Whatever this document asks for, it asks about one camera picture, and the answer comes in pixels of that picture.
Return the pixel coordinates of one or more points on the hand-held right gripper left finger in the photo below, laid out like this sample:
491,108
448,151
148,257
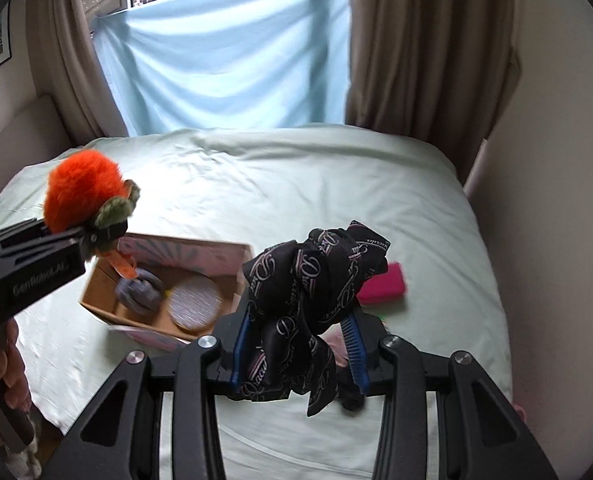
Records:
240,345

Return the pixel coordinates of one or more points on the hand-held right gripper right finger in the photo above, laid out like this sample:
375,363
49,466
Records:
352,347

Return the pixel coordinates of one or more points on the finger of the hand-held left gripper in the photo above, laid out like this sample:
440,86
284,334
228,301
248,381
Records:
107,232

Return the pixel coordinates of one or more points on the orange plush carrot toy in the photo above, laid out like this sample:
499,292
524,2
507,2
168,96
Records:
89,195

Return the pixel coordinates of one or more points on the black printed scarf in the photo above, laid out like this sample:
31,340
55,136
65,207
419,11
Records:
301,305

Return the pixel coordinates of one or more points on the cardboard box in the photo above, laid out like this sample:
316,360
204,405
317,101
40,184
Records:
166,290

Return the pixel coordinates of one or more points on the person's left hand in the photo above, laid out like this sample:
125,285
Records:
12,375

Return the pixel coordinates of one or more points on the pale pink cloth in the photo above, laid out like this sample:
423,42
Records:
334,345

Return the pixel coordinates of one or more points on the round grey sparkly pad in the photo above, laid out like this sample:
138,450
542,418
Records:
195,305

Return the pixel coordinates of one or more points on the grey plush toy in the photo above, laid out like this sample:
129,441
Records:
139,291

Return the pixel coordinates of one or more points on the pink sponge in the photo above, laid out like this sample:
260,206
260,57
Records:
382,285

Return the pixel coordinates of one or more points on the bed with pale green sheet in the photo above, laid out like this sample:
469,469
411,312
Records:
256,195

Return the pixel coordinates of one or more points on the beige curtain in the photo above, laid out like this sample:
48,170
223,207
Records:
71,50
426,45

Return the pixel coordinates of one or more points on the light blue cloth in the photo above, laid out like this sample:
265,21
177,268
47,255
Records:
226,55

